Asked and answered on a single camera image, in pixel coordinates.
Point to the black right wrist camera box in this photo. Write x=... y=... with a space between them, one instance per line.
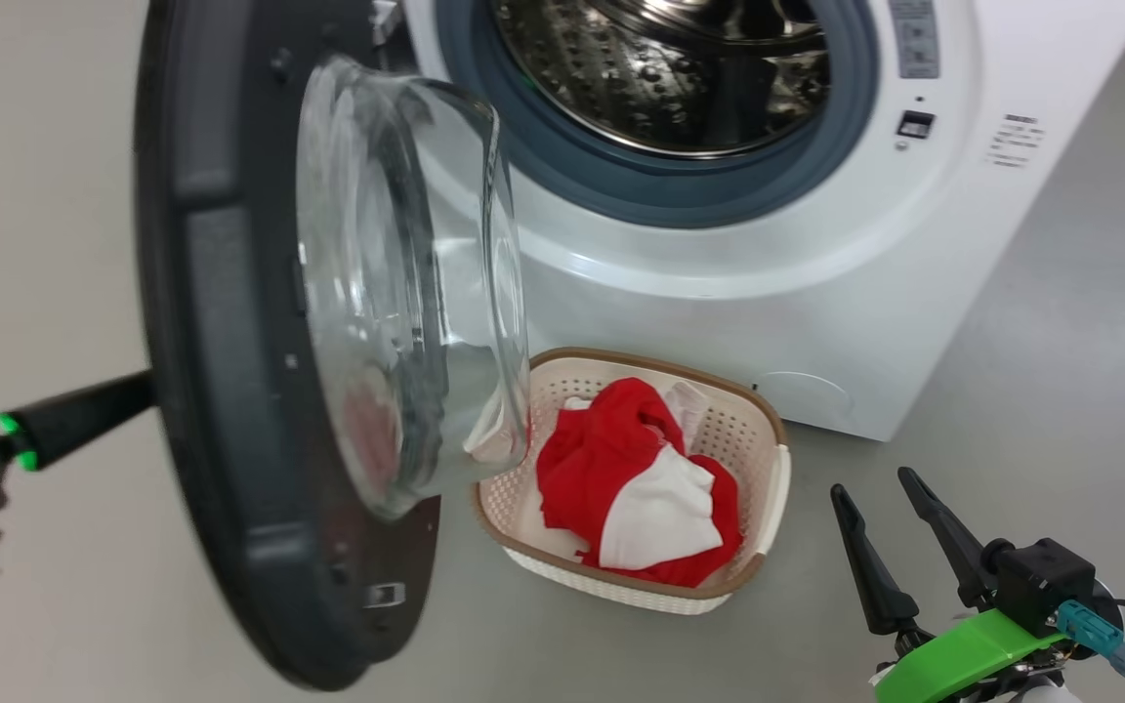
x=1046 y=586

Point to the red garment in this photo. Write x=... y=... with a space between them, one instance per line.
x=592 y=459

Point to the stainless steel washing machine drum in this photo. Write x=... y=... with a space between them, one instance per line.
x=621 y=78

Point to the black round glass washer door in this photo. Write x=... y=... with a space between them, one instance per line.
x=221 y=391

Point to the white garment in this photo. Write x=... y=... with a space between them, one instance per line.
x=660 y=508

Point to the white front-load washing machine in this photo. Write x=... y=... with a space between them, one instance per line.
x=816 y=293

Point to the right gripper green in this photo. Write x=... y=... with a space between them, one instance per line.
x=963 y=654

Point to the grey instruction label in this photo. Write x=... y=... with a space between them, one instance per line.
x=914 y=39

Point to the cream perforated basket brown rim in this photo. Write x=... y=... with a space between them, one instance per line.
x=748 y=439

